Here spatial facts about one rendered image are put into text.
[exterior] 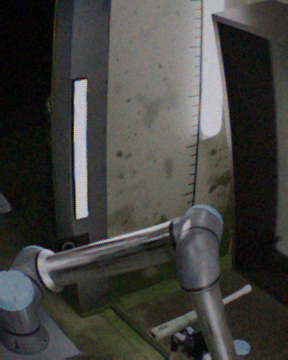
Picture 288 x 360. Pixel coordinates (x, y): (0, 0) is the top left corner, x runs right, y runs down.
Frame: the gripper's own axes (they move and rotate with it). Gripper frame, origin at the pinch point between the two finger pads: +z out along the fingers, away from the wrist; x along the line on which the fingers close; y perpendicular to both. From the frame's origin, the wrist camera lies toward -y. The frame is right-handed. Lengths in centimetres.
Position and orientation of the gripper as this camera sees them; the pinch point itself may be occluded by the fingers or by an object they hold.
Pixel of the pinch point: (177, 326)
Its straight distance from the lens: 215.5
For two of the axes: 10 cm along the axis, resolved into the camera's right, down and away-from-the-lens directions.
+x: 8.2, -2.9, 5.0
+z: -5.7, -4.8, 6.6
